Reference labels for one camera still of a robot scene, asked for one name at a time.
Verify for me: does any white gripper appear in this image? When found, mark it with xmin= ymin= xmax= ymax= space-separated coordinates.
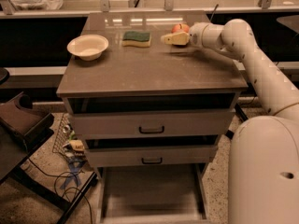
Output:
xmin=161 ymin=22 xmax=223 ymax=50

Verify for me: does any red apple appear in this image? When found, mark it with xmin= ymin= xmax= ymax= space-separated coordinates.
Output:
xmin=171 ymin=23 xmax=190 ymax=33

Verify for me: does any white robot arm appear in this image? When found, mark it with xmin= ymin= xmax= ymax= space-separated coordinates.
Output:
xmin=161 ymin=19 xmax=299 ymax=224

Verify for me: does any grey drawer cabinet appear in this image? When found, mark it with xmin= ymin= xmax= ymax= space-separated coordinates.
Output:
xmin=56 ymin=10 xmax=249 ymax=224

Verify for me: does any top grey drawer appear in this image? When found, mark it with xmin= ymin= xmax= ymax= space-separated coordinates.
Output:
xmin=69 ymin=110 xmax=235 ymax=139

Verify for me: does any grey drawer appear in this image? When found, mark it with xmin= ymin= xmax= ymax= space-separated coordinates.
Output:
xmin=85 ymin=146 xmax=218 ymax=167
xmin=69 ymin=110 xmax=235 ymax=139

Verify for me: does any middle grey drawer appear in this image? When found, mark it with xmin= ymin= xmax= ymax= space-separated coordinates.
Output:
xmin=85 ymin=146 xmax=218 ymax=167

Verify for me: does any open bottom drawer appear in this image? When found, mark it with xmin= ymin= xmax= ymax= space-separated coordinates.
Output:
xmin=96 ymin=164 xmax=210 ymax=224

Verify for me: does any green yellow sponge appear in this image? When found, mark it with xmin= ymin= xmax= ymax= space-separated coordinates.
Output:
xmin=121 ymin=31 xmax=151 ymax=48

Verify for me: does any white bowl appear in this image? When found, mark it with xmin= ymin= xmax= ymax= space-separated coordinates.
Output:
xmin=67 ymin=35 xmax=109 ymax=61

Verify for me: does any black floor stand leg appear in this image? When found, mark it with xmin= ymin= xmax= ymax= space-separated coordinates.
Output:
xmin=235 ymin=104 xmax=249 ymax=121

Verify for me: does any blue tape ribbon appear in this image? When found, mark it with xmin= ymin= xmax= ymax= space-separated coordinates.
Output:
xmin=60 ymin=161 xmax=85 ymax=189

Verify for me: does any dark brown chair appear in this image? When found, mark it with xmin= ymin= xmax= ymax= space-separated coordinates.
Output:
xmin=0 ymin=92 xmax=96 ymax=224

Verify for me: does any wire mesh basket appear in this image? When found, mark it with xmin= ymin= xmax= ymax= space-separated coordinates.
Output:
xmin=52 ymin=114 xmax=72 ymax=155

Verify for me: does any black cable on floor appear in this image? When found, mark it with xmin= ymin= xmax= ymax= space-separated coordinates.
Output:
xmin=28 ymin=158 xmax=93 ymax=224

